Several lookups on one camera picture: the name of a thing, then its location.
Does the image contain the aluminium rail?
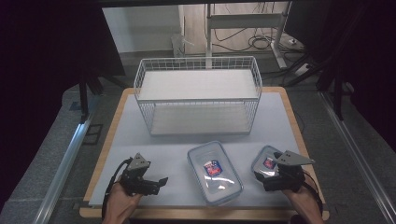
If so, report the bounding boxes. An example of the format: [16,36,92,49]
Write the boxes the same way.
[319,91,396,224]
[32,119,93,224]

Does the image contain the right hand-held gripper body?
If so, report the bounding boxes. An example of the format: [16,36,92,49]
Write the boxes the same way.
[263,150,316,193]

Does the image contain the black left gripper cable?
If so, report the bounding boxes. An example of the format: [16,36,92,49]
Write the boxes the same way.
[101,157,134,219]

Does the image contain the person's right hand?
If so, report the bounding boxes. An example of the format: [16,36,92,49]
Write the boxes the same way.
[281,182,316,213]

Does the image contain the small clear food container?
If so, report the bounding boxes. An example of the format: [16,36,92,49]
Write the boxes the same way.
[250,145,283,181]

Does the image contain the white wire two-tier rack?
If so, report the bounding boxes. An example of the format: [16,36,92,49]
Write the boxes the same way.
[134,56,263,137]

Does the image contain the large clear food container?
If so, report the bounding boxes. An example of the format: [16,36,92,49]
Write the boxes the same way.
[187,140,244,206]

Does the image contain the white power strip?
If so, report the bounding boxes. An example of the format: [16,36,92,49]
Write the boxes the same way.
[293,63,312,77]

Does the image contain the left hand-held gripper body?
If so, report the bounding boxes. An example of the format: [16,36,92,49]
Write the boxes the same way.
[120,152,161,197]

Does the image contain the black floor cables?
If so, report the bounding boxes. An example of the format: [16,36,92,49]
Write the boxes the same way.
[213,27,305,54]

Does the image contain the pale grey table mat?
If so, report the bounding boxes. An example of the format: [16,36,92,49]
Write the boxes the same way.
[88,91,314,209]

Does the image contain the white metal desk frame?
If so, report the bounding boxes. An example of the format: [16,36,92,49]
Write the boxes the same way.
[205,2,290,70]

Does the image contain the person's left hand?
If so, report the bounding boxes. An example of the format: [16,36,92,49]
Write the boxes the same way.
[106,181,143,219]

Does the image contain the black curtain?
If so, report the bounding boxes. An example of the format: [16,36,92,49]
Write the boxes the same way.
[311,0,396,153]
[0,0,126,206]

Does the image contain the black metal stand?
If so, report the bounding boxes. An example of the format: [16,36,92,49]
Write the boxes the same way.
[317,70,347,122]
[77,72,126,124]

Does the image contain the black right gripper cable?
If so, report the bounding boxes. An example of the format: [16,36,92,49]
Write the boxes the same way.
[302,172,325,217]

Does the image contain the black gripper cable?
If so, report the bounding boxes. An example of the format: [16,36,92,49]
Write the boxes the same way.
[101,157,134,219]
[302,172,325,217]

